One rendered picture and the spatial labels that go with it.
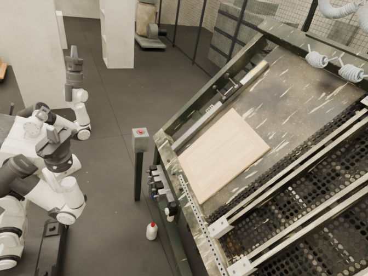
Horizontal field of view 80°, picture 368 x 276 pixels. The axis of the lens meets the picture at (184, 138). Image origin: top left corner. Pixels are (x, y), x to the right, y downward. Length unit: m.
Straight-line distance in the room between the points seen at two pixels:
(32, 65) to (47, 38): 0.44
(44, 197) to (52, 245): 1.11
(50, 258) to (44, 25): 2.62
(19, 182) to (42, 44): 2.66
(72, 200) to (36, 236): 1.26
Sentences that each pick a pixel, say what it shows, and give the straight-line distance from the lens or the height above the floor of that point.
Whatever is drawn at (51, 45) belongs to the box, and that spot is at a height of 0.97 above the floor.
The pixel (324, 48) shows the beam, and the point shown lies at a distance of 1.56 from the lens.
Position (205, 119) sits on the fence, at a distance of 1.69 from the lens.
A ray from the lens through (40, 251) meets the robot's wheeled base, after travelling 2.20.
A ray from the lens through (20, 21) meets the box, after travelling 3.50.
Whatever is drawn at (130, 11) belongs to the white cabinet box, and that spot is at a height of 1.16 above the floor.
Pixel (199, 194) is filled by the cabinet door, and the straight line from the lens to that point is 1.51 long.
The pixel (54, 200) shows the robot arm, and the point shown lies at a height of 1.21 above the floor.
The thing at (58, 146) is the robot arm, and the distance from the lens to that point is 0.79.
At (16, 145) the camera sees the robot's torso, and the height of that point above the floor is 1.36.
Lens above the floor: 2.08
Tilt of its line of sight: 38 degrees down
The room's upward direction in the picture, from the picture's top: 12 degrees clockwise
